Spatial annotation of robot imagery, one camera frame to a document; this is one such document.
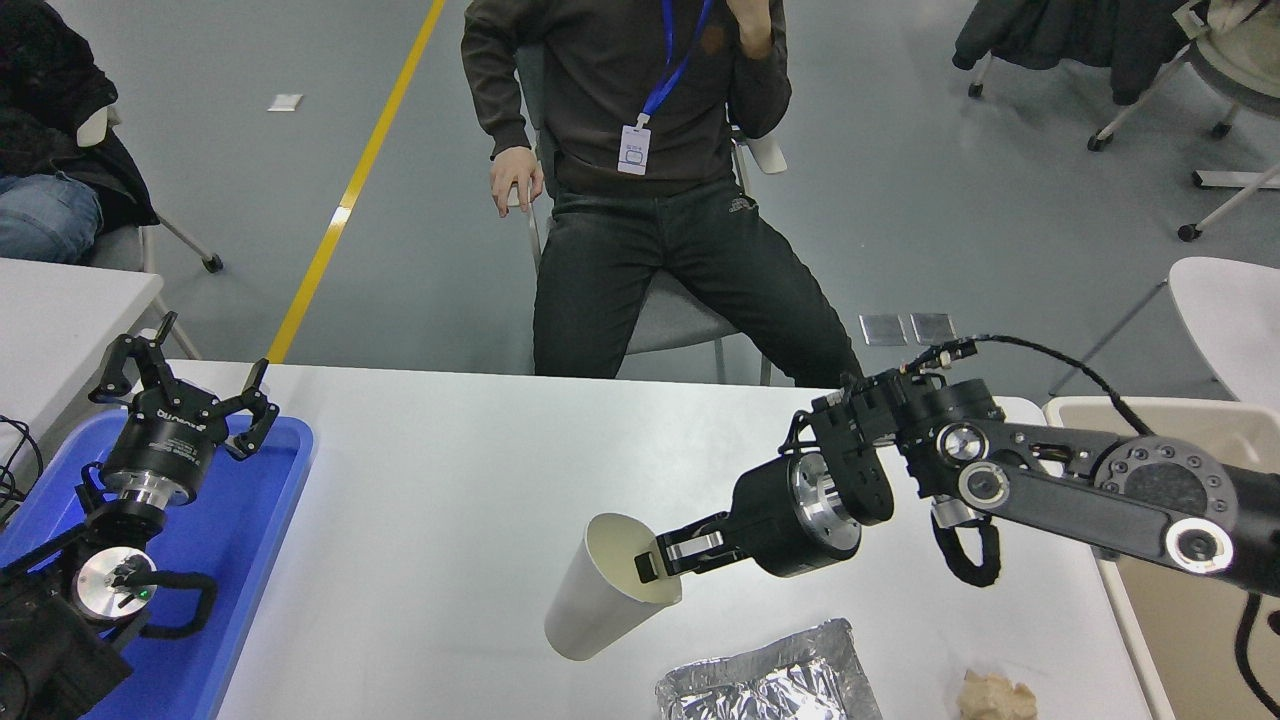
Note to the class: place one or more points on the yellow floor tape line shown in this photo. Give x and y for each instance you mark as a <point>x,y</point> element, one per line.
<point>314,280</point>

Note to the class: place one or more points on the person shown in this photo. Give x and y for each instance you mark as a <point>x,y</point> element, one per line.
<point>40,100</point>
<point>600,100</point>

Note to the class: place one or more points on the dark jacket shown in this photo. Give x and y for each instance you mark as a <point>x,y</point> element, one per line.
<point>1080,35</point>

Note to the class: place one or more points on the white wheeled stand base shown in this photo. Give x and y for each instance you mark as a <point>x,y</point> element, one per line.
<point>1230,178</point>

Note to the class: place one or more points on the large pale bin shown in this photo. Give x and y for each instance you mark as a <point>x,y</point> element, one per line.
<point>1180,650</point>

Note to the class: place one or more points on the silver floor outlet plate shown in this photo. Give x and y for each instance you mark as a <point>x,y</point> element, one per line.
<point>883,327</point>
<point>932,325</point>

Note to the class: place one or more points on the person's right hand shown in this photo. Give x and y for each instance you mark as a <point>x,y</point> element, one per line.
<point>515,177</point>

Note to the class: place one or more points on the blue plastic tray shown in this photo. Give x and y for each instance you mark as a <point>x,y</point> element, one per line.
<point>220,560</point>

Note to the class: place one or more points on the grey wheeled chair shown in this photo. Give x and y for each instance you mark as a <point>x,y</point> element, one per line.
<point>1250,95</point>

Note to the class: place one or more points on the crumpled tan paper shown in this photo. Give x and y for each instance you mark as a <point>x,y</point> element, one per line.
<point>990,697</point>

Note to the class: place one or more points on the person's left hand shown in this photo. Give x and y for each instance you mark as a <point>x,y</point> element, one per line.
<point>752,25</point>

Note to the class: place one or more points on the white side table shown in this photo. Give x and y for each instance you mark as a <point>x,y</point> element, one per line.
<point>60,320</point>

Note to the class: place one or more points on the silver foil tray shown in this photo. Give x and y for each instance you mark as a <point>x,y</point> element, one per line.
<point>770,680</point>

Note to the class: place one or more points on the white paper floor label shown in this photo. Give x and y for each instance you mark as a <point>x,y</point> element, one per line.
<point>285,103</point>

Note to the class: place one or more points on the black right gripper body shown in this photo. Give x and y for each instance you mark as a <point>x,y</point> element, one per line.
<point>765,520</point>

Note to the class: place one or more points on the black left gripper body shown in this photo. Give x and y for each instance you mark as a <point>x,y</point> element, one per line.
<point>165,445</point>

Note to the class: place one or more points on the white plastic chair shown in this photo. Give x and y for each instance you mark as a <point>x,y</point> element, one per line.
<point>1230,310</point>

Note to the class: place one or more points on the grey chair with white armrests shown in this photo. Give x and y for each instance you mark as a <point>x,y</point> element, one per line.
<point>120,250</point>
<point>670,310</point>

